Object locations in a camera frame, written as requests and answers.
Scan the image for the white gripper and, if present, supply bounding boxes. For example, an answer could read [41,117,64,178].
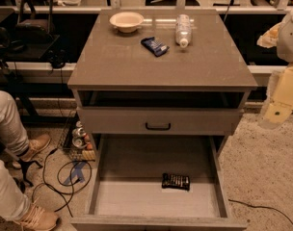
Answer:
[258,64,293,129]

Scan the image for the dark rxbar chocolate bar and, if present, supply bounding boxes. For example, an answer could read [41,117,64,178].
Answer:
[162,173,190,191]

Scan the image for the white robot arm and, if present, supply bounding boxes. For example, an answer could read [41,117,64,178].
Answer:
[257,8,293,129]

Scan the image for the grey drawer cabinet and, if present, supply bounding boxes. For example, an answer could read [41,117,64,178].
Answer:
[67,8,259,231]

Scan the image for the open grey bottom drawer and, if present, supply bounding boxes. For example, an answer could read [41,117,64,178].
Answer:
[71,135,247,231]

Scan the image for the closed grey drawer front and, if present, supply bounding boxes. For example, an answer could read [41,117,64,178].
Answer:
[77,107,242,136]

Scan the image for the clear plastic water bottle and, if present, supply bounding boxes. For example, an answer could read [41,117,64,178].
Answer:
[175,14,192,48]

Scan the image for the blue snack packet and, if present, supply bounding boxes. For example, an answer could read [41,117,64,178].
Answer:
[141,37,170,57]

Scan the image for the white bowl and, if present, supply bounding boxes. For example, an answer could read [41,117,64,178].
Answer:
[109,12,144,33]

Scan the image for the black headphones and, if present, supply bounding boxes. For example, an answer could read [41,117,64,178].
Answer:
[47,49,67,69]

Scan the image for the tan upper shoe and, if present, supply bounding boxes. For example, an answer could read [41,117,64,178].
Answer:
[18,134,51,162]

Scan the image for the tan shoe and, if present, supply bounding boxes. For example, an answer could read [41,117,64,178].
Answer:
[18,134,51,162]
[14,204,59,231]

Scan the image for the tan lower shoe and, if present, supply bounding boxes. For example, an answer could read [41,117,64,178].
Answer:
[14,204,59,231]

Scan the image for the black bag on shelf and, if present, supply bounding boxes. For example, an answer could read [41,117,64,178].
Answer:
[15,0,54,44]

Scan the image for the person's upper leg beige trousers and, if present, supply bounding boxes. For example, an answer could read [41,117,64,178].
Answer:
[0,90,29,156]

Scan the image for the person's leg beige trousers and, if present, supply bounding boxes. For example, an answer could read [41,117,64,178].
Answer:
[0,90,29,156]
[0,160,31,220]

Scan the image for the person's lower leg beige trousers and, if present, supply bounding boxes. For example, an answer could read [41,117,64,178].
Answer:
[0,160,31,220]

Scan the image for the black cable at right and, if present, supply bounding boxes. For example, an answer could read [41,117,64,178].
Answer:
[228,198,293,231]

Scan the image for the black drawer handle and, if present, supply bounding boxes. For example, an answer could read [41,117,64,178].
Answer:
[145,122,172,131]

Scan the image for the wire basket with cans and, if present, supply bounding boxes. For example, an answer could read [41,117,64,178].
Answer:
[58,114,95,161]

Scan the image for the black floor cable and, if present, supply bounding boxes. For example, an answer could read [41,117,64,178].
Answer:
[31,147,93,218]

